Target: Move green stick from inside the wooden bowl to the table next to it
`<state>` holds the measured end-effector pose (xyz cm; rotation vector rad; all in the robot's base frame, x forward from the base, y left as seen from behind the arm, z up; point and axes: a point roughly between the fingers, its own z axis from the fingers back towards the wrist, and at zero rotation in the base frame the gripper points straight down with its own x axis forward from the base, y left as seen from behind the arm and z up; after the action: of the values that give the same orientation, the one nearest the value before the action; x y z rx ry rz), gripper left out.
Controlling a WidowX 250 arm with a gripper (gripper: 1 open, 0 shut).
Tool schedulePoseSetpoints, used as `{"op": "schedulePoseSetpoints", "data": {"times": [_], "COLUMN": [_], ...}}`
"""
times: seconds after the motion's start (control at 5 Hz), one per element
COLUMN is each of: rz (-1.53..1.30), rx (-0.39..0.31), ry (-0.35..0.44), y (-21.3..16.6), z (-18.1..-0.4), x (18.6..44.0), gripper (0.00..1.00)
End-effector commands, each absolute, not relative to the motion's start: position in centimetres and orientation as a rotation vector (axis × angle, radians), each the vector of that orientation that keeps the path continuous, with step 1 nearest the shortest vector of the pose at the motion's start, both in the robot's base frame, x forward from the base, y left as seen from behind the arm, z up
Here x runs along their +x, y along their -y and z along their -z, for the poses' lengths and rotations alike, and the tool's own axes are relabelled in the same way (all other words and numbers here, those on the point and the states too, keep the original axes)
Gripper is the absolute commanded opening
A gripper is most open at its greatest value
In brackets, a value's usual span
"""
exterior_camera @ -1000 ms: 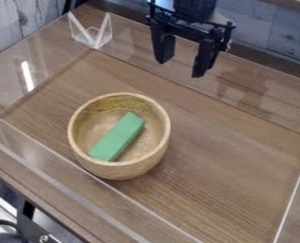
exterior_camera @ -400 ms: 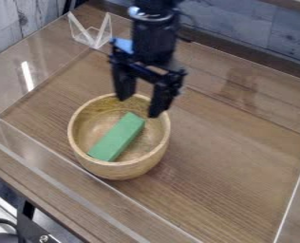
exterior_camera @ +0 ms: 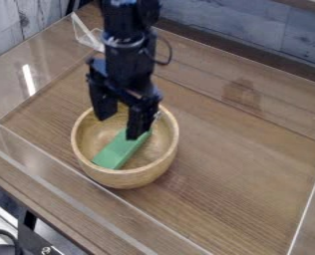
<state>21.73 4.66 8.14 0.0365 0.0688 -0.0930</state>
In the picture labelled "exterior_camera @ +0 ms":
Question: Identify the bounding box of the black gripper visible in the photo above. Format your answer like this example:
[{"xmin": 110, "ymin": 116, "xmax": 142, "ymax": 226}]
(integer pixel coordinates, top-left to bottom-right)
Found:
[{"xmin": 87, "ymin": 37, "xmax": 161, "ymax": 140}]

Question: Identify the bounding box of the green rectangular stick block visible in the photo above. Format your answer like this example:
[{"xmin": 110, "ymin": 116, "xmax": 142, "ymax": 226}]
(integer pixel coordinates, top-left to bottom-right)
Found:
[{"xmin": 91, "ymin": 129, "xmax": 153, "ymax": 169}]

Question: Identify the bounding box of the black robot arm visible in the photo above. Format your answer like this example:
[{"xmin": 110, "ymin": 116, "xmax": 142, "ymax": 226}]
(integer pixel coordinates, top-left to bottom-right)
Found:
[{"xmin": 87, "ymin": 0, "xmax": 161, "ymax": 140}]

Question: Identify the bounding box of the round wooden bowl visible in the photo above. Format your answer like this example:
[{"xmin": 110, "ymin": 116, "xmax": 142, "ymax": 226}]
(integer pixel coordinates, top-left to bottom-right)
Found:
[{"xmin": 70, "ymin": 105, "xmax": 179, "ymax": 189}]

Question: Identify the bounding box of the clear acrylic corner bracket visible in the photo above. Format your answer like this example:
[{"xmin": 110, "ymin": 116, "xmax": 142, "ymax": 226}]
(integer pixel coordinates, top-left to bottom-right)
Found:
[{"xmin": 71, "ymin": 12, "xmax": 105, "ymax": 53}]

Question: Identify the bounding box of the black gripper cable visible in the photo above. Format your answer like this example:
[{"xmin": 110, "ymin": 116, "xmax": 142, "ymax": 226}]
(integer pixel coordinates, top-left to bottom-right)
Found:
[{"xmin": 151, "ymin": 34, "xmax": 173, "ymax": 66}]

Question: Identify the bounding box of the black table leg frame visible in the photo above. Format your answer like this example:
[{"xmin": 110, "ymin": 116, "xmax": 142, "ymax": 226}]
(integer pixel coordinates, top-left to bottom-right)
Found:
[{"xmin": 18, "ymin": 210, "xmax": 64, "ymax": 255}]

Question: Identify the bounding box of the black floor cable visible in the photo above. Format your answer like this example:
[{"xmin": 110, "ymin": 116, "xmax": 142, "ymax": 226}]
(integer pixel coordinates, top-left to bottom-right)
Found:
[{"xmin": 0, "ymin": 228, "xmax": 23, "ymax": 255}]

